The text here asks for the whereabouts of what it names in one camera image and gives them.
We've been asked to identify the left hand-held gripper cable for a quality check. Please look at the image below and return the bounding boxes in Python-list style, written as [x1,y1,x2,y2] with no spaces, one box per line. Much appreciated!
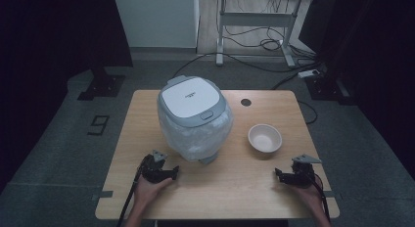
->
[115,157,147,227]

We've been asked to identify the beige bowl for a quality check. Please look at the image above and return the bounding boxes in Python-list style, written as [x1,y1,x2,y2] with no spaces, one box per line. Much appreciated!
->
[247,123,284,154]

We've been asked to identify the white metal-frame desk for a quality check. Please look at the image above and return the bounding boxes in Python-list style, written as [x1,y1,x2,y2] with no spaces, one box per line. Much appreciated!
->
[208,0,338,68]

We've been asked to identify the tangled black cables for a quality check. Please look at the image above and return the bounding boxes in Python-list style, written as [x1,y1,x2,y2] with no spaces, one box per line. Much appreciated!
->
[224,24,317,60]

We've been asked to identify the long black floor cable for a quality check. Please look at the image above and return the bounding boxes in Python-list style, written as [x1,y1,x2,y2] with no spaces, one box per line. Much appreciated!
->
[171,52,324,79]

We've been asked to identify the person's right hand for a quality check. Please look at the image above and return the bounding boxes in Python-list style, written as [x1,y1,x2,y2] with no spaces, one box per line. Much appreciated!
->
[288,179,325,215]

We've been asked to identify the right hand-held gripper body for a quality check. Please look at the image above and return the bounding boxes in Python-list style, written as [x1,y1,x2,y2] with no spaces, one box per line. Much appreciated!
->
[283,154,323,190]

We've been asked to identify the white rice cooker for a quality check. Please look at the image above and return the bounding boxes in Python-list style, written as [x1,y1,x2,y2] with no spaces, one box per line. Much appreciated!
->
[157,74,235,165]

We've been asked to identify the black stand base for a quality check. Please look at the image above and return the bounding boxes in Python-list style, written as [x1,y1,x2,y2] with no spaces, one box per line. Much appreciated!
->
[76,65,126,102]
[304,73,352,104]

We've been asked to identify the grey tape strip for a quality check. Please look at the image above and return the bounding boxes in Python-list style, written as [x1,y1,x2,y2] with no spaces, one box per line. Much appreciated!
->
[322,190,343,201]
[91,190,115,202]

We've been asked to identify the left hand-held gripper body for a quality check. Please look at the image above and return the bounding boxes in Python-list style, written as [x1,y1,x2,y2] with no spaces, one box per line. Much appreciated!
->
[140,149,174,185]

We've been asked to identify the dark curtain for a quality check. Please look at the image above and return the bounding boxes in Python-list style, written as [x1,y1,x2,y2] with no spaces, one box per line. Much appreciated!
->
[298,0,415,171]
[0,0,134,193]

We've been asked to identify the looped black cable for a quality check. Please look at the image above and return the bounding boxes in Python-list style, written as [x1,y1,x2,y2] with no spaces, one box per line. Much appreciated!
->
[297,100,318,125]

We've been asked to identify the person's left hand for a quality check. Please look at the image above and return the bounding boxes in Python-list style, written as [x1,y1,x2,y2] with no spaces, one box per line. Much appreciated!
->
[133,175,174,219]

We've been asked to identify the hand-held gripper cable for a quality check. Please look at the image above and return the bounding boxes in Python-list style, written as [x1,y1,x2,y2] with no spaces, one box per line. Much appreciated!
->
[307,172,332,221]
[115,157,147,227]

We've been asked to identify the white power strip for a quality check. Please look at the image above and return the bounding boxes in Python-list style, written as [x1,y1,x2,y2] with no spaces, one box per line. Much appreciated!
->
[297,68,322,79]

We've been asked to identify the right hand-held gripper cable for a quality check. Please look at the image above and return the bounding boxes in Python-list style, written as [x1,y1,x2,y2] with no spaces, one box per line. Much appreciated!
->
[307,172,332,221]

